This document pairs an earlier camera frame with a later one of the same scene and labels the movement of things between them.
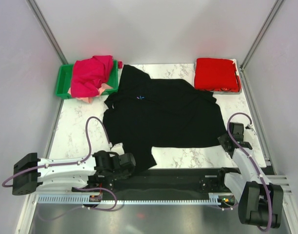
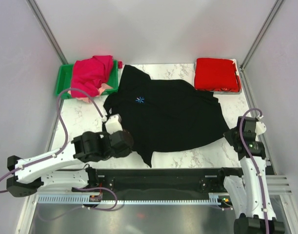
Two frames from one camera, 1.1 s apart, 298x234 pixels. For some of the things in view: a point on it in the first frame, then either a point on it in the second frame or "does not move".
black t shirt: x=144 y=113 does not move
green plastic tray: x=64 y=77 does not move
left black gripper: x=124 y=175 to x=124 y=153
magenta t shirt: x=89 y=74 does not move
